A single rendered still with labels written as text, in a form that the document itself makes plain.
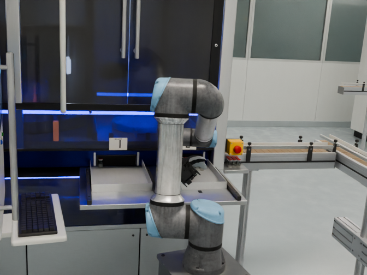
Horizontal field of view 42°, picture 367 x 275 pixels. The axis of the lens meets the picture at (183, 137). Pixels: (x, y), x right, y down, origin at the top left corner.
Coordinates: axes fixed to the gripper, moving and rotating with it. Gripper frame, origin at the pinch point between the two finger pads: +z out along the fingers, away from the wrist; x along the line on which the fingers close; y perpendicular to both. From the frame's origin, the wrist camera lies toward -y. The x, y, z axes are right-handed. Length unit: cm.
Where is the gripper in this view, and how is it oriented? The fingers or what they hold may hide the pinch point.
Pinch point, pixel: (189, 172)
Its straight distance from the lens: 167.6
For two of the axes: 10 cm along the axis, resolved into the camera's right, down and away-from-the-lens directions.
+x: -7.4, 6.6, -1.2
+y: 6.0, 7.4, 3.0
